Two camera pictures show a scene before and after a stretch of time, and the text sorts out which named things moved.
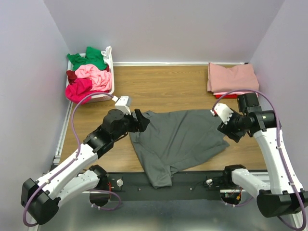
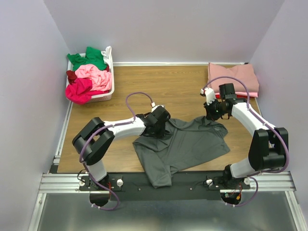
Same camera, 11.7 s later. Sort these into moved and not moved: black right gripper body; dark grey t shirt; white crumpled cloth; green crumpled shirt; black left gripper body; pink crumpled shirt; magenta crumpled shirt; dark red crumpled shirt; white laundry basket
Moved: black right gripper body; black left gripper body; dark grey t shirt
Not moved: magenta crumpled shirt; pink crumpled shirt; green crumpled shirt; dark red crumpled shirt; white crumpled cloth; white laundry basket
